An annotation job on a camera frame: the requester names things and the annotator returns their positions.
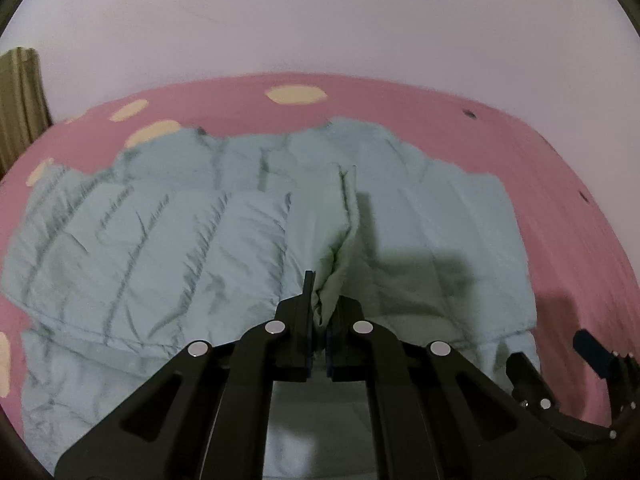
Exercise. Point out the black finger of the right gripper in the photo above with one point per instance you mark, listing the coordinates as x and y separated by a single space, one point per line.
529 388
621 374

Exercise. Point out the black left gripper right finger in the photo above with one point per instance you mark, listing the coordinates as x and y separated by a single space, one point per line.
436 416

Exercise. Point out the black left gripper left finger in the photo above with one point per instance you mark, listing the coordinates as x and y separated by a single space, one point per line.
205 413

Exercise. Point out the light blue puffer jacket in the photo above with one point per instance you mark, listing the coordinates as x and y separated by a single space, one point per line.
190 237

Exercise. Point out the pink polka dot bedspread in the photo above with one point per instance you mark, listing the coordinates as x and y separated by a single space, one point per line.
581 275

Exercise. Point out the striped green brown pillow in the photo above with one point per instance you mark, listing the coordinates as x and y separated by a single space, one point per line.
24 114

